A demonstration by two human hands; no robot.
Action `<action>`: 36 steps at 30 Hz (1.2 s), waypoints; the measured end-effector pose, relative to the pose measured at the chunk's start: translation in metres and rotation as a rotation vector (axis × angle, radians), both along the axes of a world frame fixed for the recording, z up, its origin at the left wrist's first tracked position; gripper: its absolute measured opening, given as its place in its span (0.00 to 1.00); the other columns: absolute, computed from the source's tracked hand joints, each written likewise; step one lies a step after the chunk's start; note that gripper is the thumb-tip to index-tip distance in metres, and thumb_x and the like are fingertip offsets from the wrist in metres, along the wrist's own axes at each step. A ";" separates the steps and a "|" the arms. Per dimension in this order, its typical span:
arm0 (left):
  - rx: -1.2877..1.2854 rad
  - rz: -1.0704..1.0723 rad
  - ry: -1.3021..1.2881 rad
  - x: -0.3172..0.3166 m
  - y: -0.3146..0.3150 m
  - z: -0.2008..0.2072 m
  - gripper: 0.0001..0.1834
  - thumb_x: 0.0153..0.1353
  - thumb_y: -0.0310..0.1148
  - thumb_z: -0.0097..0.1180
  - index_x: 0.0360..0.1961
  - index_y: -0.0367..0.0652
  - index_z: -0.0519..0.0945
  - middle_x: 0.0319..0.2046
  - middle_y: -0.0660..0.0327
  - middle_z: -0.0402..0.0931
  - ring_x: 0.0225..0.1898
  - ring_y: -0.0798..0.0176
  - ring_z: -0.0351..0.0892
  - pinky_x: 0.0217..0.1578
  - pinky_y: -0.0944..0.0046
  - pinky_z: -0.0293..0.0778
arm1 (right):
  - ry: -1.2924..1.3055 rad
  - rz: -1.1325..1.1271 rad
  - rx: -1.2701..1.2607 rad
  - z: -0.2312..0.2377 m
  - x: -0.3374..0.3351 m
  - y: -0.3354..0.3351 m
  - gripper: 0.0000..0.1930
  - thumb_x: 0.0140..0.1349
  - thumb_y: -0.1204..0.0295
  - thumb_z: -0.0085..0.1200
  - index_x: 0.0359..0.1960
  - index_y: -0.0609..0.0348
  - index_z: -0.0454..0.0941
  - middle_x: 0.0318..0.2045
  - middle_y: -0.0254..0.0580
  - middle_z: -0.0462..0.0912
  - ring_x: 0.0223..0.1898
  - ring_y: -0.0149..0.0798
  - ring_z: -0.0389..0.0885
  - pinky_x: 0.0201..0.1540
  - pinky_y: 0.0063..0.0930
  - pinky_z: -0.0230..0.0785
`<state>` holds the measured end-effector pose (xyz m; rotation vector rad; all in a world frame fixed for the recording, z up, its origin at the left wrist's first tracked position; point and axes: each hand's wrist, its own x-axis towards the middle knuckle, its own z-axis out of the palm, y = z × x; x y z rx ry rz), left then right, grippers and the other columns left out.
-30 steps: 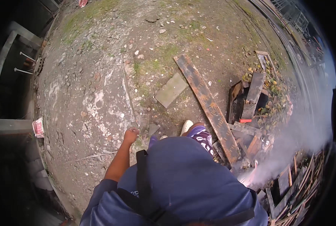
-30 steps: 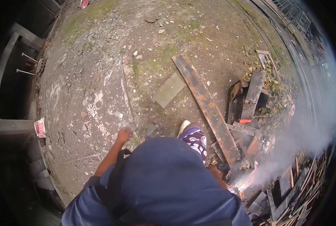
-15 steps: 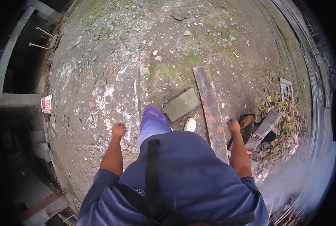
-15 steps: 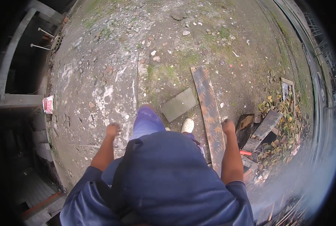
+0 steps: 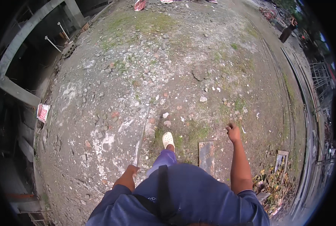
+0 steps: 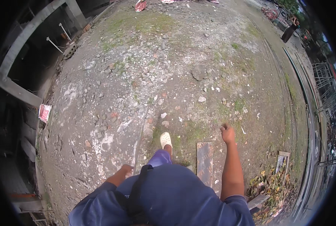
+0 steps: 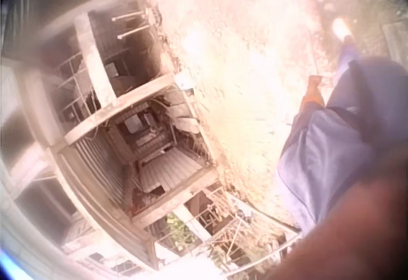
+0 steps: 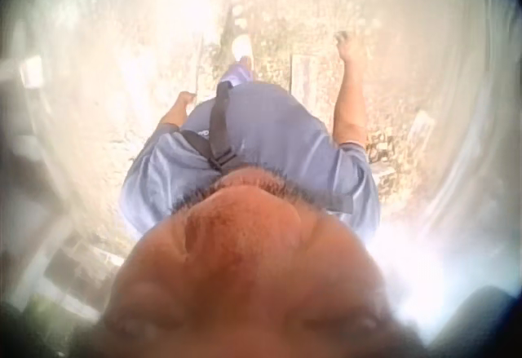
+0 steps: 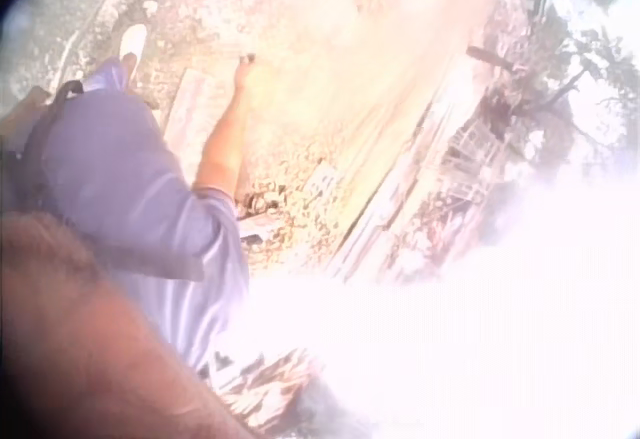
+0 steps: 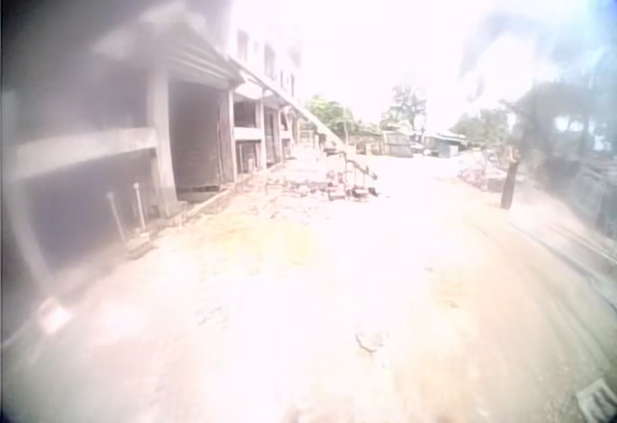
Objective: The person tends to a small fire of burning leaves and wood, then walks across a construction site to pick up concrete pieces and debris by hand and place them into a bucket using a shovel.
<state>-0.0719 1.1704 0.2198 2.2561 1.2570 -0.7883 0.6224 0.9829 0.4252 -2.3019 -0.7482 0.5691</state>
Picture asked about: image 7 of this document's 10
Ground person's legs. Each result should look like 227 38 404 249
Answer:
329 17 362 74

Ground pale wooden pole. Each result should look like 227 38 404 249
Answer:
117 24 152 40
111 9 151 22

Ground wooden shed with pens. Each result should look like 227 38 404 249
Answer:
0 0 224 273

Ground grey concrete slab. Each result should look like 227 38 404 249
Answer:
381 21 408 68

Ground wire fence with dry brush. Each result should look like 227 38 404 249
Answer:
152 188 303 276

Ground green leafy plant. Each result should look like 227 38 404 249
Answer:
164 212 193 247

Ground person's left hand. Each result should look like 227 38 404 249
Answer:
307 75 324 94

